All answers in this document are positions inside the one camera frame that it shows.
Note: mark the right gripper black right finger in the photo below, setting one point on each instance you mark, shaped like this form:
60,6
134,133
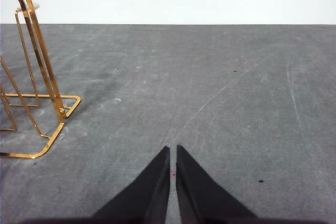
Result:
199,195

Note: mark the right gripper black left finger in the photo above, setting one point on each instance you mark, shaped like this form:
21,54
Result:
147,192

